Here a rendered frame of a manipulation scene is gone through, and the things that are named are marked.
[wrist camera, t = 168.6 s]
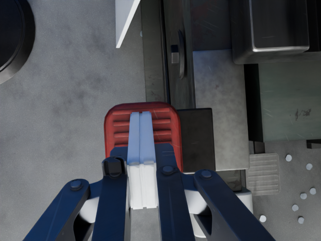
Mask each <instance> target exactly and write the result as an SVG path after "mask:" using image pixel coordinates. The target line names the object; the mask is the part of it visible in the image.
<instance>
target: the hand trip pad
mask: <svg viewBox="0 0 321 241"><path fill-rule="evenodd" d="M143 111H149V112H151V118H152V127H153V137H154V144H157V143H170V144H171V145H172V146H173V149H174V153H175V158H176V163H177V167H178V168H179V170H180V172H183V161H182V138H181V122H180V117H179V114H178V112H177V110H176V109H175V108H174V106H172V105H170V104H169V103H167V102H161V101H154V102H136V103H122V104H118V105H115V106H114V107H112V108H111V109H110V110H109V111H108V112H107V114H106V116H105V120H104V138H105V156H106V158H108V157H109V156H110V151H111V150H112V149H113V148H114V147H122V146H128V138H129V124H130V114H132V112H139V113H142V112H143Z"/></svg>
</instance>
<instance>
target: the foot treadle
mask: <svg viewBox="0 0 321 241"><path fill-rule="evenodd" d="M253 144H254V154H249V157H250V168H249V169H245V185H246V188H247V189H248V190H250V191H251V192H252V195H253V196H258V195H271V194H278V193H279V192H280V176H279V156H278V154H277V153H265V143H264V142H255V141H253Z"/></svg>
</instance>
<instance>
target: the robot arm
mask: <svg viewBox="0 0 321 241"><path fill-rule="evenodd" d="M102 170H103V179H101V180H99V181H97V182H95V183H91V184H89V182H88V181H87V180H86V179H81V178H80V179H74V180H71V181H69V182H67V183H66V184H65V185H64V187H63V188H62V189H61V191H60V192H59V193H58V194H57V196H56V197H55V198H54V200H53V201H52V202H51V204H50V205H49V206H48V208H47V209H46V210H45V212H44V213H43V214H42V215H41V217H40V218H39V219H38V221H37V222H36V223H35V225H34V226H33V227H32V229H31V230H30V231H29V233H28V234H27V235H26V237H25V238H24V239H23V241H88V239H89V237H90V235H91V233H92V231H93V234H92V240H91V241H130V238H131V208H133V209H143V207H147V208H156V206H158V218H159V227H160V241H195V236H194V232H193V226H192V222H191V217H190V213H193V216H194V218H195V220H196V222H197V223H198V225H199V227H200V228H201V230H202V232H203V233H204V235H205V237H206V238H207V240H208V241H276V240H275V239H274V238H273V237H272V236H271V234H270V233H269V232H268V231H267V230H266V229H265V228H264V226H263V225H262V224H261V223H260V222H259V221H258V220H257V218H256V217H255V216H254V215H253V214H252V213H251V211H250V210H249V209H248V208H247V207H246V206H245V205H244V203H243V202H242V201H241V200H240V199H239V198H238V196H237V195H236V194H235V193H234V192H233V191H232V189H231V188H230V187H229V186H228V185H227V184H226V183H225V181H224V180H223V179H222V178H221V177H220V176H219V175H218V173H216V172H215V171H213V170H210V169H201V170H198V171H196V172H195V173H194V175H186V174H184V173H182V172H180V170H179V168H178V167H177V163H176V158H175V153H174V149H173V146H172V145H171V144H170V143H157V144H154V137H153V127H152V118H151V112H149V111H143V112H142V113H139V112H132V114H130V124H129V138H128V146H122V147H114V148H113V149H112V150H111V151H110V156H109V157H108V158H106V159H104V160H103V161H102Z"/></svg>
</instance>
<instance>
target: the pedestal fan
mask: <svg viewBox="0 0 321 241"><path fill-rule="evenodd" d="M34 40H35V21H34V15H33V12H32V10H31V7H30V5H29V3H28V1H27V0H0V84H2V83H3V82H5V81H7V80H8V79H10V78H12V77H13V76H14V75H15V74H16V73H17V72H18V71H20V69H21V68H22V67H23V65H24V64H25V63H26V61H27V60H28V58H29V56H30V53H31V51H32V48H33V44H34Z"/></svg>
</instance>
